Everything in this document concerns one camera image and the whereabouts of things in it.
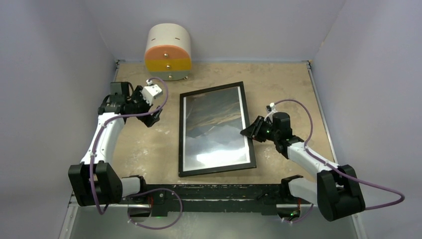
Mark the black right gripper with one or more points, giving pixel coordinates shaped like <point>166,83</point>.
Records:
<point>254,131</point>

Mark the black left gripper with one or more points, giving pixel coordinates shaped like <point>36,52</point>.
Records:
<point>149,119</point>

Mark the mountain landscape photo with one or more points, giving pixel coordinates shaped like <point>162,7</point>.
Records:
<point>216,132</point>

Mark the wooden picture frame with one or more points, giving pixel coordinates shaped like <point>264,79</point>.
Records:
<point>181,132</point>

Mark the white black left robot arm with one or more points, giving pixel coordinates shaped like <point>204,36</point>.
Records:
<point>93,180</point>

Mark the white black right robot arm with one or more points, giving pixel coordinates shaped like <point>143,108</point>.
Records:
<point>334,190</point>

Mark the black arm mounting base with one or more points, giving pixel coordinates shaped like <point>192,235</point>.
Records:
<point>266,199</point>

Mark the round pastel drawer cabinet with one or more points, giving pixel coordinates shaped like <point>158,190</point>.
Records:
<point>168,52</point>

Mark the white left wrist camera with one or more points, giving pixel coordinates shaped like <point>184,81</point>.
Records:
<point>151,93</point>

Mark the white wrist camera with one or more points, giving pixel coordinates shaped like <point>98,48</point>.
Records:
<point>151,93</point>
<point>271,109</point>

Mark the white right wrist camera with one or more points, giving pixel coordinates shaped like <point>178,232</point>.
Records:
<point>271,109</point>

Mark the aluminium rail frame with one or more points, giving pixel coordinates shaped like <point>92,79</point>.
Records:
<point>239,102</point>

